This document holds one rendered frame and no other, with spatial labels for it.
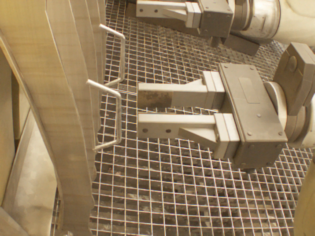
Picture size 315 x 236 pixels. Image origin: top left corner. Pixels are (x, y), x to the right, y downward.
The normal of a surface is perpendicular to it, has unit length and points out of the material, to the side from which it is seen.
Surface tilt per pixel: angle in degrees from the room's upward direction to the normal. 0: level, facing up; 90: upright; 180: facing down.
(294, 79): 103
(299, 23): 74
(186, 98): 90
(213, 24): 90
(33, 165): 0
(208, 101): 90
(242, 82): 13
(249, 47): 90
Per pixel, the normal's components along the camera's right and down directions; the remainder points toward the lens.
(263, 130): 0.07, -0.72
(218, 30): 0.05, 0.69
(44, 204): 0.30, -0.69
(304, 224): -0.98, 0.11
